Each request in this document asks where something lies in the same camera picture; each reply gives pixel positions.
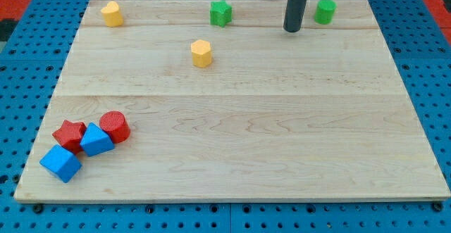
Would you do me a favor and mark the blue triangle block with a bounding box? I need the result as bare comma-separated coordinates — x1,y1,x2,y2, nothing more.
80,122,114,156

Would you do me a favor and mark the light wooden board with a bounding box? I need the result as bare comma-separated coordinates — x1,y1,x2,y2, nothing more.
15,0,450,204

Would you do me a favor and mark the yellow hexagon block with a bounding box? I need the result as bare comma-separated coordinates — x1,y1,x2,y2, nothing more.
191,39,212,68

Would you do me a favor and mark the green star block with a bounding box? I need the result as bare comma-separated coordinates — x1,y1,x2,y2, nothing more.
210,0,233,27

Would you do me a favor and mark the red cylinder block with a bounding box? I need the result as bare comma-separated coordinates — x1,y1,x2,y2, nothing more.
99,111,131,144

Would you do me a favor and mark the green cylinder block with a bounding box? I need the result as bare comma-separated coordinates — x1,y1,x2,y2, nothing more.
314,0,337,25

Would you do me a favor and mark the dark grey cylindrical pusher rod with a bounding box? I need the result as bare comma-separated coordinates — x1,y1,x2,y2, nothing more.
283,0,307,33

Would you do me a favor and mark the yellow heart block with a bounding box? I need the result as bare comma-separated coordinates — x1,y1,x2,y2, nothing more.
101,1,124,27

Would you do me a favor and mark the red star block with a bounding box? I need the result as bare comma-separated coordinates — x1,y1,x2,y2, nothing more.
52,120,87,155

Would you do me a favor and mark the blue cube block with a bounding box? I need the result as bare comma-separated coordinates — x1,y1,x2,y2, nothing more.
39,145,82,183

